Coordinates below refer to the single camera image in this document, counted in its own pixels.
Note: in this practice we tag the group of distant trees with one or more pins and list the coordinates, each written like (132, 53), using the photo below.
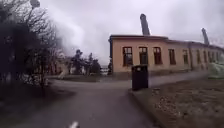
(83, 63)

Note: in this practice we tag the black waste bin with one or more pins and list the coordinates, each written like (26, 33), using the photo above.
(139, 77)

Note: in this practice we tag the grey asphalt path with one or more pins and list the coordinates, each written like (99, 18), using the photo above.
(96, 106)

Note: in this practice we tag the long yellow building with chimneys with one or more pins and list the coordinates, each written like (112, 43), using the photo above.
(160, 53)

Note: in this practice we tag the robot's own part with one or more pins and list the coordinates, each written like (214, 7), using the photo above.
(73, 125)

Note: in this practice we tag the brown grass patch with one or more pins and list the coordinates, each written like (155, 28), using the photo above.
(186, 100)

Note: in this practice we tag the dark bare trees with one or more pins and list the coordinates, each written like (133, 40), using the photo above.
(23, 46)

